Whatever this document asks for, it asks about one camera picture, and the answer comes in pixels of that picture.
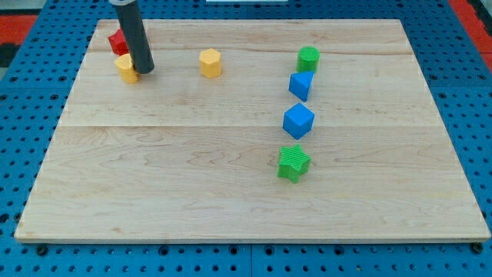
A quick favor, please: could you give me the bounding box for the yellow hexagon block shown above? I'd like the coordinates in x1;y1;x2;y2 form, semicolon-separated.
199;48;222;78

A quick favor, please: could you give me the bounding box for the yellow heart block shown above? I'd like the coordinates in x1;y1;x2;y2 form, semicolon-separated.
114;53;138;84

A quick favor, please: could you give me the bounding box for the green star block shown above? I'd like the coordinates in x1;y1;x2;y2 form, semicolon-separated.
277;145;311;183

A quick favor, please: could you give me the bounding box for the blue cube block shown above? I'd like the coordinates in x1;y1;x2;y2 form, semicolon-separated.
282;103;315;139

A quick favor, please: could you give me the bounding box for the light wooden board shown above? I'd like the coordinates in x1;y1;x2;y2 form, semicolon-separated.
15;19;490;244

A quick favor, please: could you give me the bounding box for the blue triangle block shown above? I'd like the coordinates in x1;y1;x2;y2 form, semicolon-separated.
288;71;314;102

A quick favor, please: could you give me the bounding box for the green cylinder block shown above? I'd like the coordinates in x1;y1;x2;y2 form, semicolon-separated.
296;46;321;72

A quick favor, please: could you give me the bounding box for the red block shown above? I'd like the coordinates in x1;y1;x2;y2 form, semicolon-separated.
108;28;129;56

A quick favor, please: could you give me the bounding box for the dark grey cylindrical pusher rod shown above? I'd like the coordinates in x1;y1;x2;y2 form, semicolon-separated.
109;0;155;74

